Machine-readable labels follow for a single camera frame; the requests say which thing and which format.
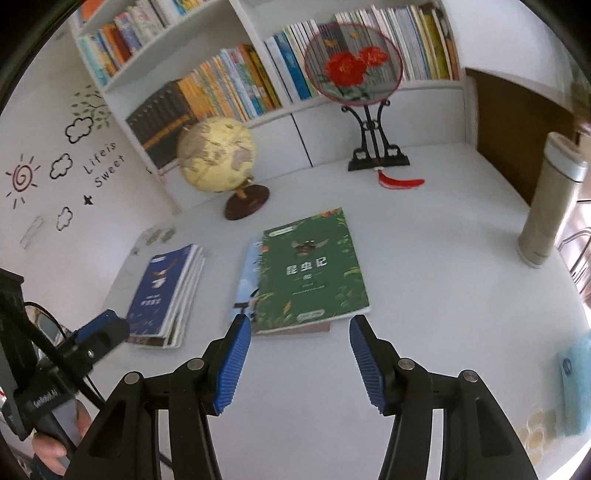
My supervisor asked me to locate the white bookshelf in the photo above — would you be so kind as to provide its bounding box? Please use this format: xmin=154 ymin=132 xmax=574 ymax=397
xmin=69 ymin=0 xmax=478 ymax=215

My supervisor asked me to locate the navy blue bird book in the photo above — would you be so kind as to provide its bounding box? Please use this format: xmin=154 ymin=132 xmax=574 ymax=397
xmin=126 ymin=244 xmax=195 ymax=340

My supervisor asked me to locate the dark green beetle book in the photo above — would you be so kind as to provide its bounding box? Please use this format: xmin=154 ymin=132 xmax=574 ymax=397
xmin=253 ymin=207 xmax=371 ymax=335

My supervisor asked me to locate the tree wall sticker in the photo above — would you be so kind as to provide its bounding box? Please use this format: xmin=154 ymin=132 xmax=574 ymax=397
xmin=69 ymin=85 xmax=114 ymax=130

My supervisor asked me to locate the black cable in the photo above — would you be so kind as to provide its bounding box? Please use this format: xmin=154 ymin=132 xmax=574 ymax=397
xmin=0 ymin=291 xmax=107 ymax=457
xmin=23 ymin=302 xmax=70 ymax=344

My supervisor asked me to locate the row of black shelf books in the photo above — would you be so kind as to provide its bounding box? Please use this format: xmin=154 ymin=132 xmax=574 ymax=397
xmin=126 ymin=80 xmax=199 ymax=169

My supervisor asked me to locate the grey metal chair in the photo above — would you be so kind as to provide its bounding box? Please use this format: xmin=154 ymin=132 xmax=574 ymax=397
xmin=556 ymin=228 xmax=591 ymax=305

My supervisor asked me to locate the clear wall holder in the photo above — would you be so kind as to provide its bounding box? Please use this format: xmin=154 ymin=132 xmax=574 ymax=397
xmin=19 ymin=216 xmax=44 ymax=247

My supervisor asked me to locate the person's left hand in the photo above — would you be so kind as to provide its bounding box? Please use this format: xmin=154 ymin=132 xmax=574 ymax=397
xmin=31 ymin=399 xmax=93 ymax=476

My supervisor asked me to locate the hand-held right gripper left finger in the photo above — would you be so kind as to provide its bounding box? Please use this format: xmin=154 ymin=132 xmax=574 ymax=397
xmin=69 ymin=314 xmax=252 ymax=480

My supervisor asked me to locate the brown wooden board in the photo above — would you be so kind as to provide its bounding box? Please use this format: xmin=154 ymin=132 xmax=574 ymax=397
xmin=464 ymin=67 xmax=583 ymax=204

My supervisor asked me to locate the light blue towel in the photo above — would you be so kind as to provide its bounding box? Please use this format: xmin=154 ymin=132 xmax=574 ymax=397
xmin=554 ymin=332 xmax=591 ymax=437

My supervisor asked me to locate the cream globe on wooden stand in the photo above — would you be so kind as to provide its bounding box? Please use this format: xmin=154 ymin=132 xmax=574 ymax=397
xmin=177 ymin=117 xmax=270 ymax=221

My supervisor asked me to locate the row of orange shelf books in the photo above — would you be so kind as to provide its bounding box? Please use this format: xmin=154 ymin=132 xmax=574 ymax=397
xmin=178 ymin=44 xmax=283 ymax=123

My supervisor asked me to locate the row of colourful shelf books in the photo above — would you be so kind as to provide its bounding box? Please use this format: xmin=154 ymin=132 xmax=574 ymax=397
xmin=264 ymin=2 xmax=462 ymax=106
xmin=76 ymin=0 xmax=213 ymax=86

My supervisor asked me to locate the round red flower fan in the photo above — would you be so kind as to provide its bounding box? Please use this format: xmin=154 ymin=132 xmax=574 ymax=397
xmin=304 ymin=21 xmax=404 ymax=108

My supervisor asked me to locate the light blue poets book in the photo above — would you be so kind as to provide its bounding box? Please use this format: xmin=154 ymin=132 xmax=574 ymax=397
xmin=231 ymin=237 xmax=264 ymax=321

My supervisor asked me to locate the sun wall sticker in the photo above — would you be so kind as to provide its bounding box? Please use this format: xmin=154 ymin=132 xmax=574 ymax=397
xmin=4 ymin=154 xmax=40 ymax=208

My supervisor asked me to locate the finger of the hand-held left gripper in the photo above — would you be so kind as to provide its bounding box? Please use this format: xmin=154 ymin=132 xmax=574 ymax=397
xmin=58 ymin=318 xmax=131 ymax=372
xmin=74 ymin=311 xmax=118 ymax=346

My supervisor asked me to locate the beige thermos bottle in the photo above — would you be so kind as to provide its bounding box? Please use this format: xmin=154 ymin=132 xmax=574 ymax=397
xmin=516 ymin=131 xmax=591 ymax=269

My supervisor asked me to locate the red tassel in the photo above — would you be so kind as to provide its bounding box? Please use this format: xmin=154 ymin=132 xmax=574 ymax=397
xmin=373 ymin=167 xmax=426 ymax=191

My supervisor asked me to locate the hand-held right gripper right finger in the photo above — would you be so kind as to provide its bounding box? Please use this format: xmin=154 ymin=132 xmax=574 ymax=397
xmin=349 ymin=315 xmax=539 ymax=480

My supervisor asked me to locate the lettering wall sticker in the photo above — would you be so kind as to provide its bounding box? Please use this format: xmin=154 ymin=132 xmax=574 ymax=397
xmin=81 ymin=141 xmax=127 ymax=190

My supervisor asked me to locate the small pile of thin books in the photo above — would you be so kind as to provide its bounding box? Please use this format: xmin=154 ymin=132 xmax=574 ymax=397
xmin=127 ymin=244 xmax=207 ymax=350

